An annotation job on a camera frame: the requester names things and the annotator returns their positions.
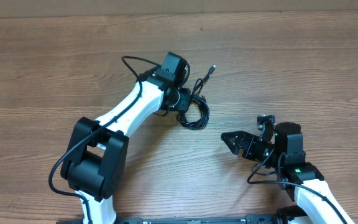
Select black cable bundle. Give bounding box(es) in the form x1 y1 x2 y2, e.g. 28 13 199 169
177 65 216 131

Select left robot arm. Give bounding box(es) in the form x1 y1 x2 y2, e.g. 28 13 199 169
57 52 190 223

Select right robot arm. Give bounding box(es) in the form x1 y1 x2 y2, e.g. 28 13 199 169
221 120 352 223

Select cardboard backboard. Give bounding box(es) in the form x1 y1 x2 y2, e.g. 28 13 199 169
0 0 358 18

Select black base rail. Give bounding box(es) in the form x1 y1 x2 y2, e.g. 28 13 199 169
56 205 307 224

